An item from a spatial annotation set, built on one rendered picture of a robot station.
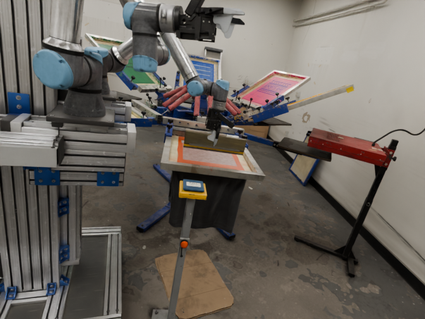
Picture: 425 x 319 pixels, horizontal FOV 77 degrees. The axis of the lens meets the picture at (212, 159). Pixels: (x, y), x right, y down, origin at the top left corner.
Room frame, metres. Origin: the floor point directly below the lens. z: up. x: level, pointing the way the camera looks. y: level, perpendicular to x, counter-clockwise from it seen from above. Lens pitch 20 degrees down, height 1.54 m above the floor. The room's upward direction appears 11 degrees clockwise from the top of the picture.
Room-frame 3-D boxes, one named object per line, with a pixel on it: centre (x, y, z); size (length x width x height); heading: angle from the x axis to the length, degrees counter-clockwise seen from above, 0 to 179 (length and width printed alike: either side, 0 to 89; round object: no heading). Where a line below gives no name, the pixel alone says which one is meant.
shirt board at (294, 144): (2.54, -0.41, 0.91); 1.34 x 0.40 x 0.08; 70
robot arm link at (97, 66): (1.01, 0.53, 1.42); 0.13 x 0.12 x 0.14; 178
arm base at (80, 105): (1.02, 0.53, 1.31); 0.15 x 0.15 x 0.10
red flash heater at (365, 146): (2.28, -1.11, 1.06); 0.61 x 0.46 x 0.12; 70
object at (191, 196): (1.16, 0.07, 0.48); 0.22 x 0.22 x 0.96; 10
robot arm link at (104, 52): (1.49, 0.71, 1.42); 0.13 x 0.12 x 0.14; 169
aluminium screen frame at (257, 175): (1.74, 0.04, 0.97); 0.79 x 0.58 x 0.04; 10
